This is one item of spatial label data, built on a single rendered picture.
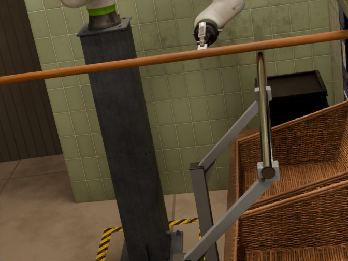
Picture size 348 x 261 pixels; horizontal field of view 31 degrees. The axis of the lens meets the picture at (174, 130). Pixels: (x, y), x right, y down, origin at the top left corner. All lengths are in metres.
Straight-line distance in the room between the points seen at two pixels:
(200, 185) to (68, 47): 1.83
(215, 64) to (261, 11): 0.38
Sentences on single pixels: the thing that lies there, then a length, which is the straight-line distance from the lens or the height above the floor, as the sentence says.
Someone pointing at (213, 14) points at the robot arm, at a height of 1.24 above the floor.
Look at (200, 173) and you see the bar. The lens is 1.86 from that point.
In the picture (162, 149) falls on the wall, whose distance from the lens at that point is 3.65.
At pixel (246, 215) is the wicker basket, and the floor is 0.73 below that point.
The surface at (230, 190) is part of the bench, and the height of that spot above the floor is 0.58.
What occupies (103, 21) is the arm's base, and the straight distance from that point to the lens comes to 2.74.
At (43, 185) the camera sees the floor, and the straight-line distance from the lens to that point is 4.28.
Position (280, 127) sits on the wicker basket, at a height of 0.77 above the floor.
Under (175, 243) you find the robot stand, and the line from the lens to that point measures 3.29.
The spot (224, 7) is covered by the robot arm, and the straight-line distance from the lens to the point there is 2.45.
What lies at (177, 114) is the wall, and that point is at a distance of 3.55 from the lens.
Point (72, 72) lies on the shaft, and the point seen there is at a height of 1.19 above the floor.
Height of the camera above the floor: 1.76
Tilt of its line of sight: 22 degrees down
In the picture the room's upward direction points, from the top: 10 degrees counter-clockwise
